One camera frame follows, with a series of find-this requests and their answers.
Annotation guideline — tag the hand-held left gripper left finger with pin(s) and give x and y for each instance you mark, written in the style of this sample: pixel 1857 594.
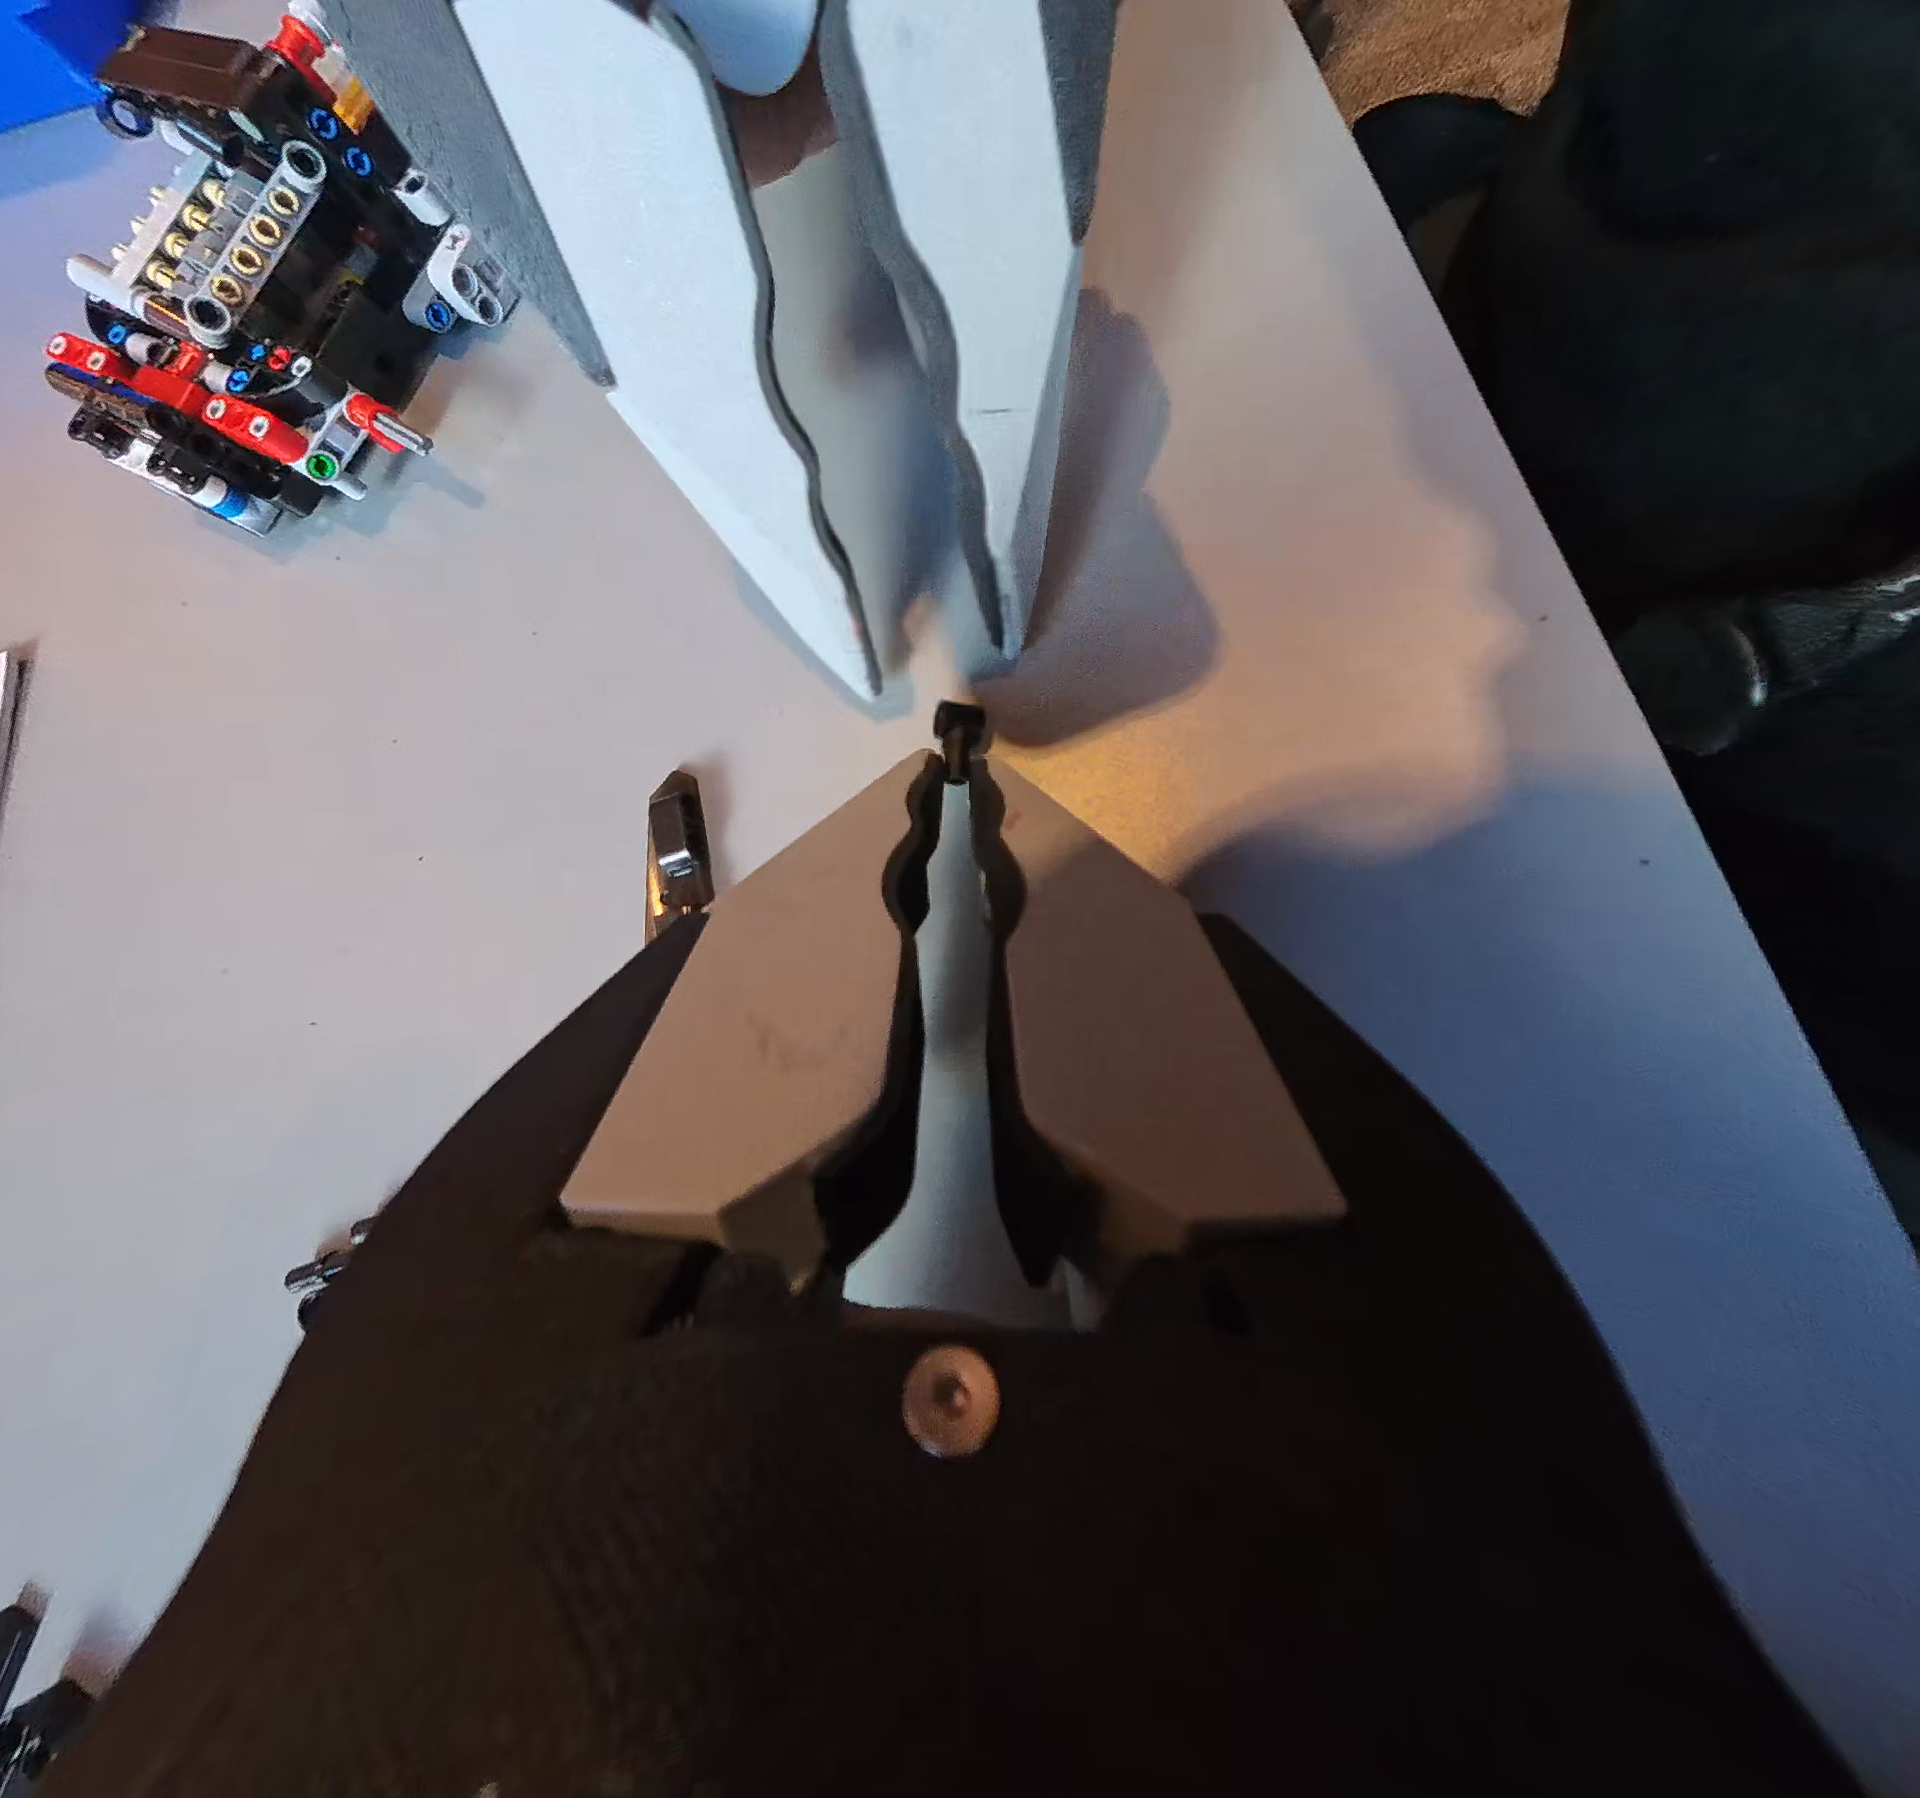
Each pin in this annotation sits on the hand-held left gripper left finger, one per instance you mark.
pixel 751 1062

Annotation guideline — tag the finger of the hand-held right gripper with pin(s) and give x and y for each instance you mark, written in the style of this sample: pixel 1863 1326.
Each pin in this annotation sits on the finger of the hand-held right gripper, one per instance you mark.
pixel 660 298
pixel 975 178

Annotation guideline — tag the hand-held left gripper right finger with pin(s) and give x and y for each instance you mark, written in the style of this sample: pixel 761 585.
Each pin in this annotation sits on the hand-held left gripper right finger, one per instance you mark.
pixel 1154 1062

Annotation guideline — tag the black curved panel piece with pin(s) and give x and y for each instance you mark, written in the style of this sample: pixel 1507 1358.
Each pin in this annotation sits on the black curved panel piece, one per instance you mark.
pixel 679 852

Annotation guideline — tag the black connector pin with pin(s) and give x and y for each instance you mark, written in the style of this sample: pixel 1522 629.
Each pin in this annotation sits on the black connector pin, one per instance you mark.
pixel 956 730

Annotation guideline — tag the small black Lego pin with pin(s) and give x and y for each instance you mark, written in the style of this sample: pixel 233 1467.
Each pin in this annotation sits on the small black Lego pin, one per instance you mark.
pixel 319 1273

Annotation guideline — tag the grey desk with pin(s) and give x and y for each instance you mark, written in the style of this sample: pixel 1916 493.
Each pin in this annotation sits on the grey desk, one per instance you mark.
pixel 1351 1003

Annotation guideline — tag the partly built toy car model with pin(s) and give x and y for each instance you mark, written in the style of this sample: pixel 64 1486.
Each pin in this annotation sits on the partly built toy car model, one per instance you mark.
pixel 254 253

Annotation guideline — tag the blue plastic bin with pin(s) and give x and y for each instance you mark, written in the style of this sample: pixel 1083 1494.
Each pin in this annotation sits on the blue plastic bin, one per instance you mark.
pixel 60 13

